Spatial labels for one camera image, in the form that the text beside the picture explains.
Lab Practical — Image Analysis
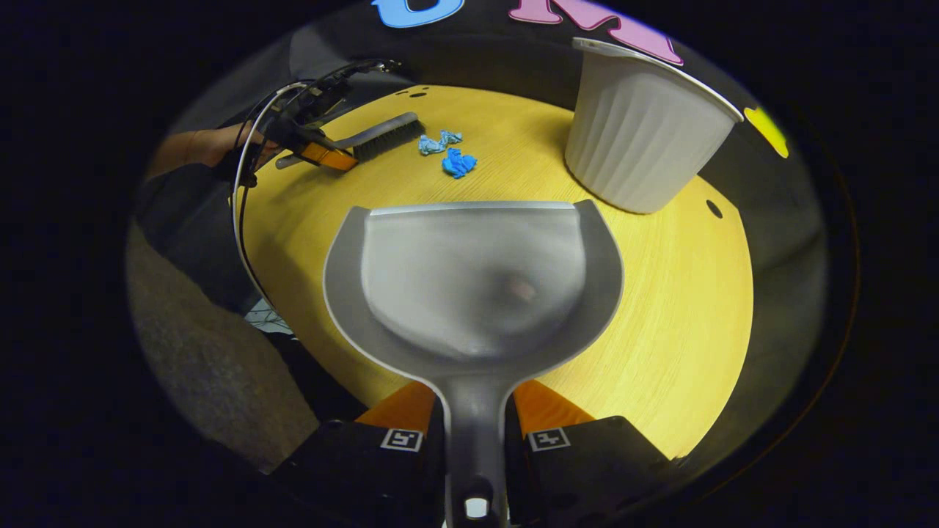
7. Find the white cable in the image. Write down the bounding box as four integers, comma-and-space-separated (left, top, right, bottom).
230, 79, 312, 312

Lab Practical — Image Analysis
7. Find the black backdrop cloth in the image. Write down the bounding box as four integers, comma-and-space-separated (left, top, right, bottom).
169, 0, 830, 279

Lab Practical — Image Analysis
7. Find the wooden desktop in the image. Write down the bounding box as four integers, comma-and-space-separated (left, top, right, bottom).
241, 84, 755, 460

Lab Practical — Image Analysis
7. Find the small grey broom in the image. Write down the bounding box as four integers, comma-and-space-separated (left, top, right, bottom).
275, 111, 427, 171

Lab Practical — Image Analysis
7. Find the white ribbed garbage bin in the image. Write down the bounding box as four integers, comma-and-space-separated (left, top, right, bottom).
563, 37, 745, 216

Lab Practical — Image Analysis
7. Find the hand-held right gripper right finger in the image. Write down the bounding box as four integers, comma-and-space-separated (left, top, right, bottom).
505, 378, 673, 528

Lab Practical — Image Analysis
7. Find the blue paper scrap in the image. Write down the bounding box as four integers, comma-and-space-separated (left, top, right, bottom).
418, 130, 464, 157
442, 148, 478, 180

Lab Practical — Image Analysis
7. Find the person's dark clothing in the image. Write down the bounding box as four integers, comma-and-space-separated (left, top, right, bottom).
134, 163, 265, 318

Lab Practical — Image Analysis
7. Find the grey plastic dustpan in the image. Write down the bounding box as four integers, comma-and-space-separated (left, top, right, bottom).
323, 199, 625, 528

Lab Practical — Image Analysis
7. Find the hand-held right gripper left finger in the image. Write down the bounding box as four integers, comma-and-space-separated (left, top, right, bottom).
270, 380, 447, 528

